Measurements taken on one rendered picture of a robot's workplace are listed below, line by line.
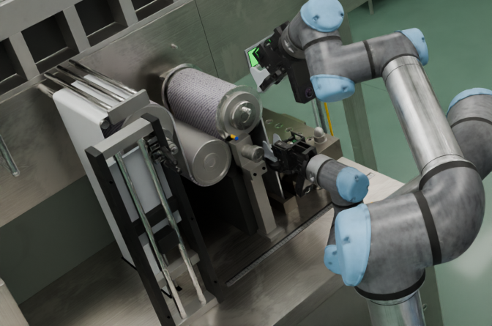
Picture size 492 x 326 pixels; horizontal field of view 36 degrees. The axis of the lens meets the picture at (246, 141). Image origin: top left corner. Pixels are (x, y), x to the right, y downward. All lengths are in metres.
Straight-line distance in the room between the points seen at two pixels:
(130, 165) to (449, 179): 0.73
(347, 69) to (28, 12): 0.85
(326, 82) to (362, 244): 0.38
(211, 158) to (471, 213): 0.87
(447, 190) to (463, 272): 1.97
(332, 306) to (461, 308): 1.09
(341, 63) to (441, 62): 3.11
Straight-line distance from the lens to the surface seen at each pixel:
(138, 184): 1.68
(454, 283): 3.12
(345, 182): 1.78
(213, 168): 1.92
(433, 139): 1.28
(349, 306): 2.05
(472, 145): 1.58
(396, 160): 3.77
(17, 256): 2.13
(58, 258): 2.19
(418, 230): 1.16
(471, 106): 1.66
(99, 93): 1.82
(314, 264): 1.95
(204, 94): 1.94
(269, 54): 1.61
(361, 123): 3.00
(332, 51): 1.44
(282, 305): 1.87
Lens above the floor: 2.20
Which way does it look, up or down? 32 degrees down
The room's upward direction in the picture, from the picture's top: 17 degrees counter-clockwise
